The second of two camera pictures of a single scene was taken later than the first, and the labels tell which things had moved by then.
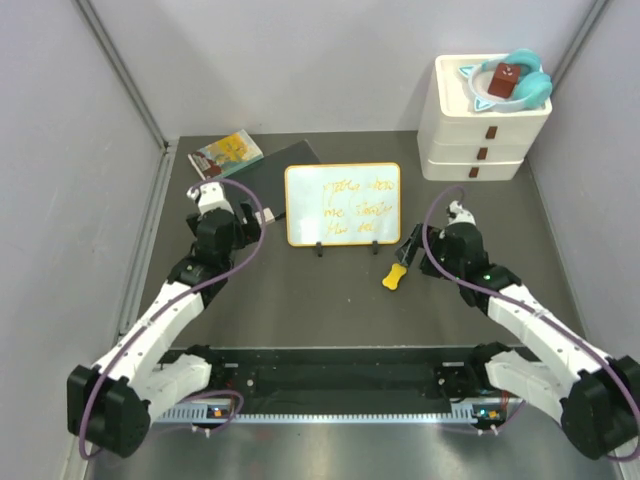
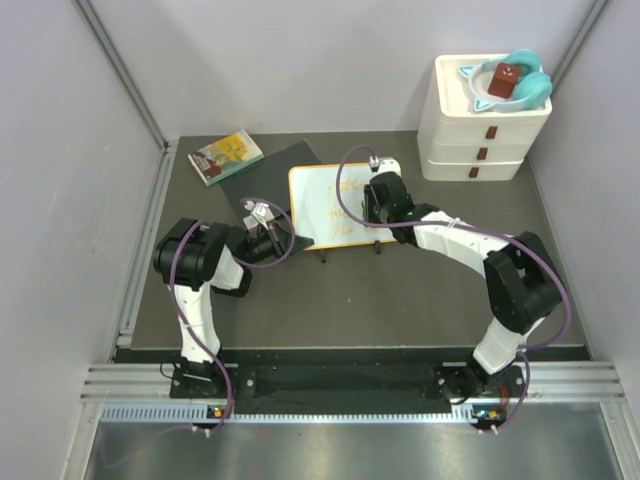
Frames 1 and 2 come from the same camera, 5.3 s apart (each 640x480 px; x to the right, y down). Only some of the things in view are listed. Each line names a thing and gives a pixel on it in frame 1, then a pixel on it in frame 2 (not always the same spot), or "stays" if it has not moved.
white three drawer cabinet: x=457 y=142 stays
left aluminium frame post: x=117 y=61 stays
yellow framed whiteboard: x=342 y=204 stays
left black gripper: x=249 y=219 → x=279 y=239
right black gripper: x=406 y=253 → x=370 y=198
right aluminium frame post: x=594 y=14 stays
